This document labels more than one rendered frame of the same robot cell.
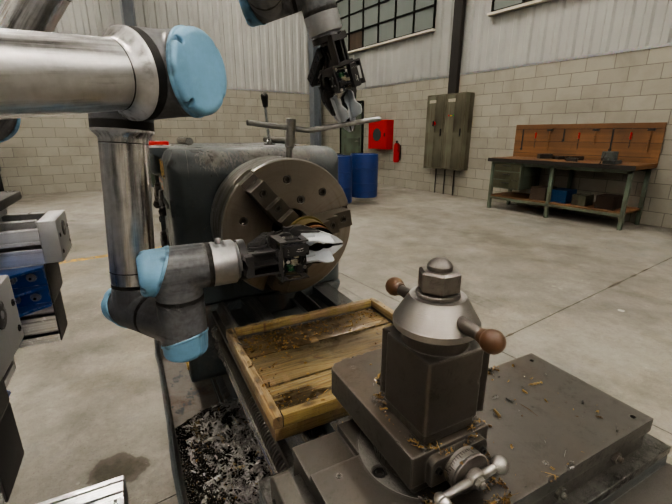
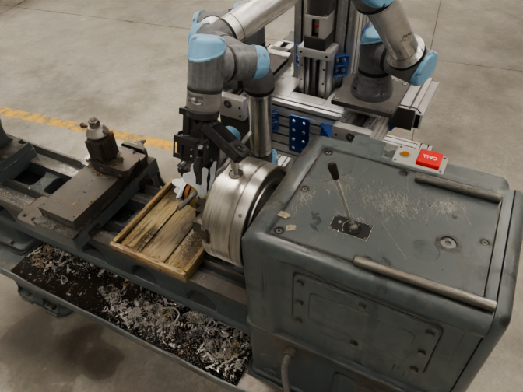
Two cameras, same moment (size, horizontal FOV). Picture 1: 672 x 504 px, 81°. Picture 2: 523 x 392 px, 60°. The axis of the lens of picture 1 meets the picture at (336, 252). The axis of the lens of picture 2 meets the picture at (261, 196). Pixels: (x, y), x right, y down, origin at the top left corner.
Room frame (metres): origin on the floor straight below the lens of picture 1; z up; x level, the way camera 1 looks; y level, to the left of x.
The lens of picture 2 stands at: (1.74, -0.35, 2.04)
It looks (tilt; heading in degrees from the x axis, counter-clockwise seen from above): 44 degrees down; 147
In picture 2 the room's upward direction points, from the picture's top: 3 degrees counter-clockwise
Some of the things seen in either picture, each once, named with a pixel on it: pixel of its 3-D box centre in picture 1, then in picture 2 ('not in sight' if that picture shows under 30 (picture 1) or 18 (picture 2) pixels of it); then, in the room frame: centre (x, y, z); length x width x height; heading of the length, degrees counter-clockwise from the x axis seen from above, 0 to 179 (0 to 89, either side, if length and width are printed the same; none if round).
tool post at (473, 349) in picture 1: (432, 367); (101, 145); (0.34, -0.09, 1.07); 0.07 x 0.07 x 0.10; 28
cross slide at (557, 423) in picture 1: (468, 452); (99, 180); (0.36, -0.15, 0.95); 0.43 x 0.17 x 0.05; 118
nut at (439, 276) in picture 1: (439, 276); (93, 121); (0.33, -0.09, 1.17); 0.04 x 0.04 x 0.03
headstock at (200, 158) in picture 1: (235, 206); (377, 256); (1.27, 0.33, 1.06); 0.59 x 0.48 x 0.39; 28
